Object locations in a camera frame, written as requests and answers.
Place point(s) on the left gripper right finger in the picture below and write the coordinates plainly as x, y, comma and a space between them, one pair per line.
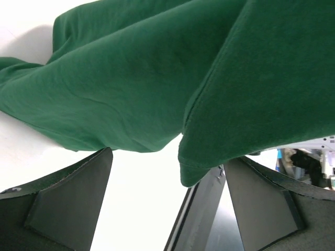
276, 212

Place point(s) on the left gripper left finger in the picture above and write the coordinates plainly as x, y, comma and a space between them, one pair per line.
58, 211

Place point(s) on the green t shirt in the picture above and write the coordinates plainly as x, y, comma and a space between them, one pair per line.
231, 77

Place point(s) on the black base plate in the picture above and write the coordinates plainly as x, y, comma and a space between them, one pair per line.
206, 220

